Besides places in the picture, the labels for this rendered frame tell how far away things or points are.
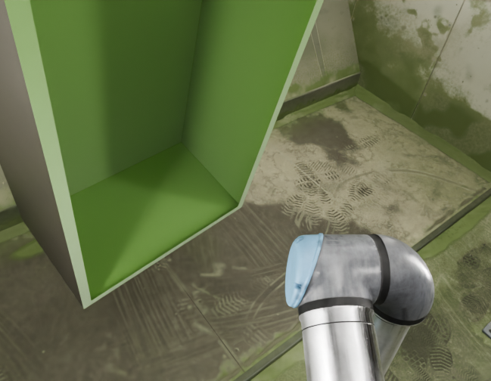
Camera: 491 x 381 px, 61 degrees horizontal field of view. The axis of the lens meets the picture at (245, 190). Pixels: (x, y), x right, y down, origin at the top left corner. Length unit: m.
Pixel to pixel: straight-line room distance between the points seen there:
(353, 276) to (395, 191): 1.70
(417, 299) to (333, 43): 2.28
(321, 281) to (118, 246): 0.83
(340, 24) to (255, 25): 1.86
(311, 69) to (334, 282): 2.16
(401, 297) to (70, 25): 0.85
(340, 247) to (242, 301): 1.10
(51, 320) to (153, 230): 0.59
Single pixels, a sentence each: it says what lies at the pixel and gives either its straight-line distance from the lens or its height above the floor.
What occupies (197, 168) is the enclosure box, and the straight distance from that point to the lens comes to 1.54.
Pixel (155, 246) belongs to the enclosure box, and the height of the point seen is 0.47.
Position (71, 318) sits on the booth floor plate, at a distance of 1.77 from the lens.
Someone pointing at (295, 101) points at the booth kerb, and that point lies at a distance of 2.63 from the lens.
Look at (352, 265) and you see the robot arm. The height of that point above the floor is 1.03.
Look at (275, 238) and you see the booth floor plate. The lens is 1.94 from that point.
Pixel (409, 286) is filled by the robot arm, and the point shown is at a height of 1.00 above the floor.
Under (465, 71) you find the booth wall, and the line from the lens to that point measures 2.63.
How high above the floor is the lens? 1.55
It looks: 45 degrees down
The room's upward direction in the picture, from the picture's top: 7 degrees clockwise
